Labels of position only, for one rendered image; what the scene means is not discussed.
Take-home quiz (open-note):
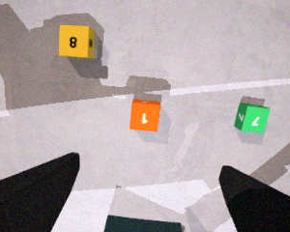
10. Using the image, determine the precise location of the yellow block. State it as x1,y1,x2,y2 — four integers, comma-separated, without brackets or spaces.
59,24,94,58

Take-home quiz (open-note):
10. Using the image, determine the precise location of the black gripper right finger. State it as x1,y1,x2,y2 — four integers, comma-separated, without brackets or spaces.
218,165,290,232

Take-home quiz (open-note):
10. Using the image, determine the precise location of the orange block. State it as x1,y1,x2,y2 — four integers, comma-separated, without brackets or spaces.
130,98,160,131

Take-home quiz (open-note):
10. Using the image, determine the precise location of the green block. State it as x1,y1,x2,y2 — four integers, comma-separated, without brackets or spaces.
234,103,270,132

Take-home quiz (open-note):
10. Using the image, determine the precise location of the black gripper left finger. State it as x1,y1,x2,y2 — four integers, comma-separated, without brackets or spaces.
0,152,80,232

